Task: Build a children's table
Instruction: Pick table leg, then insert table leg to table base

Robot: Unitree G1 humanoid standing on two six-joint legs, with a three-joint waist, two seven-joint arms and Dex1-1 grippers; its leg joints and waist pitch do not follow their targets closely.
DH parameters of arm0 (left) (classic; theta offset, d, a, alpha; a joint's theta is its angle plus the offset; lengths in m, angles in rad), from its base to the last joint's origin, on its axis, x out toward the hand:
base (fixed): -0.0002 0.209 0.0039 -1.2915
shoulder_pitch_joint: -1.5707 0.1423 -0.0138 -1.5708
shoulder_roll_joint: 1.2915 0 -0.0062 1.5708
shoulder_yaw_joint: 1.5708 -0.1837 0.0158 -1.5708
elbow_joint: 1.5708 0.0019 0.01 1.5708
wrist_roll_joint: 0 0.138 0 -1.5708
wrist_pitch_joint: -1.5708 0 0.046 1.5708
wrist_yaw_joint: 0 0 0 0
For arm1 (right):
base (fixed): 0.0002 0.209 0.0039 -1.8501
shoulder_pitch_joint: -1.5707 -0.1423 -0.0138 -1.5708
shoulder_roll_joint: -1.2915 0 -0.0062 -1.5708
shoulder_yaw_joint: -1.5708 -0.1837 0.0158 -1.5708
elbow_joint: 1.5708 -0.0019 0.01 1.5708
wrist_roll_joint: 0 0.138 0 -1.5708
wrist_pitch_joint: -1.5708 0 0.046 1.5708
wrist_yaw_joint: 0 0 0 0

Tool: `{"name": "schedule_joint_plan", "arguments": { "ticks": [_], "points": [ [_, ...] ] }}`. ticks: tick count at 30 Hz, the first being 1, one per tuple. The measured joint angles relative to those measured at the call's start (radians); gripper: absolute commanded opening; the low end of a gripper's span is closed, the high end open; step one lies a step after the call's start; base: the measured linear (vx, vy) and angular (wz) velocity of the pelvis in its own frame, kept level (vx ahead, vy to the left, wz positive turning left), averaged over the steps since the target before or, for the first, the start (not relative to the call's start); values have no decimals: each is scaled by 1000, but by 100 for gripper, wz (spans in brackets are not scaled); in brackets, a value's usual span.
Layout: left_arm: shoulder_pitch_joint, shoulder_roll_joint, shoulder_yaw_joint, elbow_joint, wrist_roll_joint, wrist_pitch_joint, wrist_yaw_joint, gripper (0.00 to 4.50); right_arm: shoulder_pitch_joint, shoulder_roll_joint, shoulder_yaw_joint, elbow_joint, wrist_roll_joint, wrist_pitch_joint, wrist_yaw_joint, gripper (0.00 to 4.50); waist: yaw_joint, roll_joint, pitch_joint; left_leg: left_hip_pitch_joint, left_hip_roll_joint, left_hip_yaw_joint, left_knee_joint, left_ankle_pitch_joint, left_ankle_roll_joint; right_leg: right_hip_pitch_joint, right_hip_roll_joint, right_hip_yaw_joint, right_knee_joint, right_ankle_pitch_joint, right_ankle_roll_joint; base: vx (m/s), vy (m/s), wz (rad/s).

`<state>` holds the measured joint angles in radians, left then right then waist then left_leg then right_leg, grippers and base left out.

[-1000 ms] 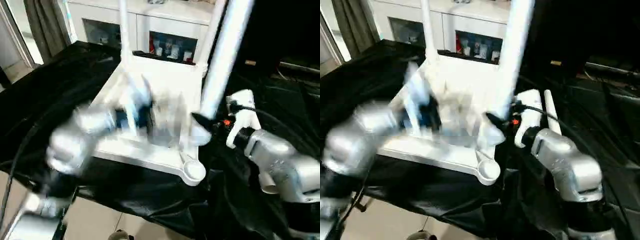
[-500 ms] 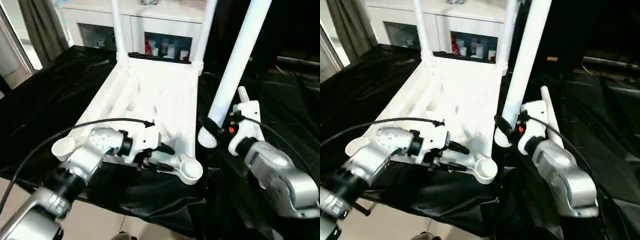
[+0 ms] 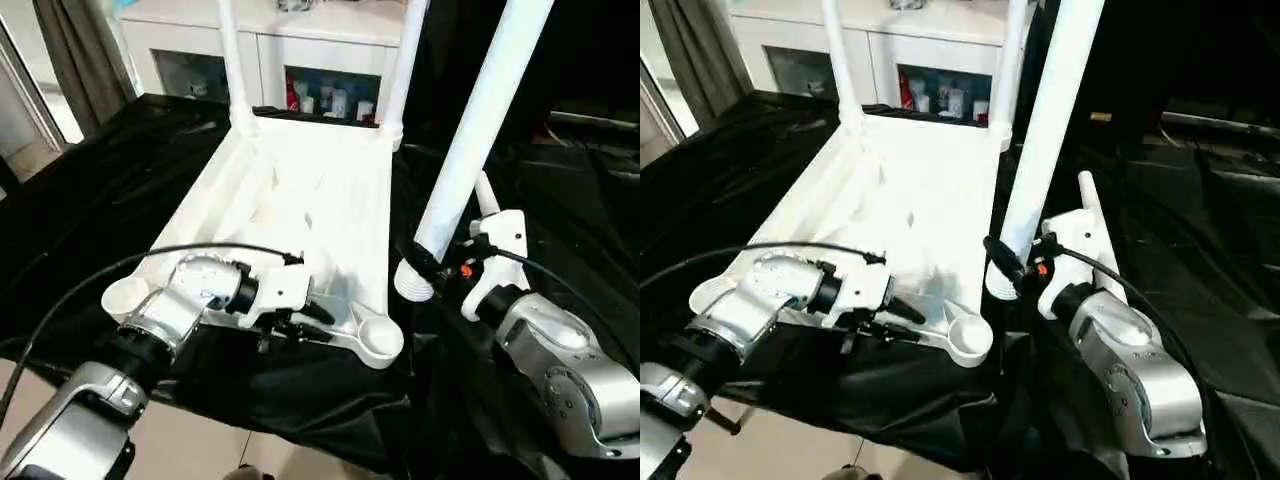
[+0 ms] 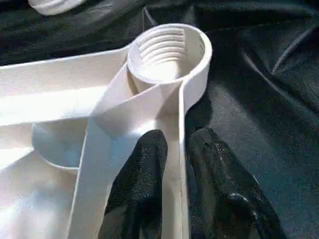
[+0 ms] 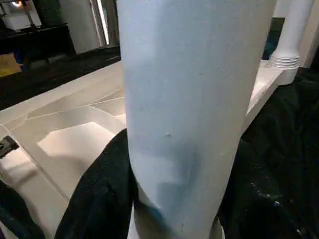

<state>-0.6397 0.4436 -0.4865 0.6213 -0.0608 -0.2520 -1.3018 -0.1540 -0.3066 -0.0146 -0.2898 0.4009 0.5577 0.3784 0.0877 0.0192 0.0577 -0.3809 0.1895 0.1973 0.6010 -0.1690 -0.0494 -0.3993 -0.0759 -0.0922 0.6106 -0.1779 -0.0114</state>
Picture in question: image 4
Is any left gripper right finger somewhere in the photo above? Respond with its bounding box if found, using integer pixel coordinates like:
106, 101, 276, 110
186, 127, 289, 239

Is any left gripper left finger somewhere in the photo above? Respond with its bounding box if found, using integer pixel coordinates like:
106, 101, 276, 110
97, 129, 169, 239

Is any white plastic table top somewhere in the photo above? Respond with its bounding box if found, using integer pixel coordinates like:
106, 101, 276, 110
0, 23, 213, 239

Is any black work mat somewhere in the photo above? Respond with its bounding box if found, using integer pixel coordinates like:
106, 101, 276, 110
0, 0, 319, 239

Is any white plastic table leg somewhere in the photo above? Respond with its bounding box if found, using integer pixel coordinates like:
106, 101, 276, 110
27, 0, 86, 16

